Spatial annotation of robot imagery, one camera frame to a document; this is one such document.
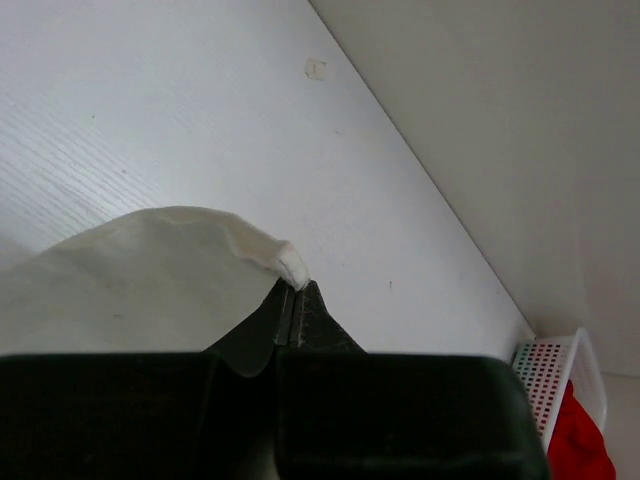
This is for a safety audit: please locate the red t shirt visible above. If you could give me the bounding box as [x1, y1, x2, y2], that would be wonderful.
[547, 381, 616, 480]

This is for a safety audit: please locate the white plastic basket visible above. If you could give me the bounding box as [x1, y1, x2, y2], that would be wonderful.
[513, 328, 608, 457]

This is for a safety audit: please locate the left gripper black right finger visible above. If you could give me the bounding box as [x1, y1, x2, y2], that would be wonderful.
[274, 283, 550, 479]

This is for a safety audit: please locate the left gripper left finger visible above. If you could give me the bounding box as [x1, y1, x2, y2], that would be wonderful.
[1, 281, 295, 479]

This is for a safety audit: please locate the white t shirt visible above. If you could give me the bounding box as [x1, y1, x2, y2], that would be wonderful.
[1, 206, 310, 355]

